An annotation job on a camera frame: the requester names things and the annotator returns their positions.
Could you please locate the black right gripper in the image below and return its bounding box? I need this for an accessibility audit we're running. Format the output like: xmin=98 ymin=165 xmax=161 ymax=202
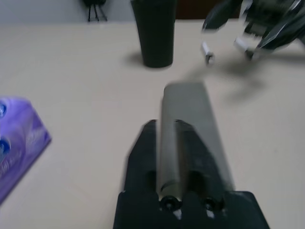
xmin=202 ymin=0 xmax=305 ymax=50

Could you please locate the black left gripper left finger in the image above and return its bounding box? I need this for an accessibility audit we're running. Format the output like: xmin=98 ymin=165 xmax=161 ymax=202
xmin=123 ymin=119 xmax=163 ymax=194

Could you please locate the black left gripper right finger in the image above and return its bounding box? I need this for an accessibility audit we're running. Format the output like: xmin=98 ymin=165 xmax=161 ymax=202
xmin=176 ymin=119 xmax=229 ymax=194

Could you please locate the grey glasses case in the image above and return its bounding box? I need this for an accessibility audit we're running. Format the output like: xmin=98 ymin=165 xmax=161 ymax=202
xmin=159 ymin=81 xmax=235 ymax=198

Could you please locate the purple tissue pack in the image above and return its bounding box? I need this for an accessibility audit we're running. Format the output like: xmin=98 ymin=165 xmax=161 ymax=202
xmin=0 ymin=95 xmax=52 ymax=205

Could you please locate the black plastic cup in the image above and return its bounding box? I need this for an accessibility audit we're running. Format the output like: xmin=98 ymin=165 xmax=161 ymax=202
xmin=130 ymin=0 xmax=177 ymax=69

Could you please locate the black tripod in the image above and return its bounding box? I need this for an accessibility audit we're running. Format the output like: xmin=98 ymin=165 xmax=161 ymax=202
xmin=81 ymin=0 xmax=108 ymax=22

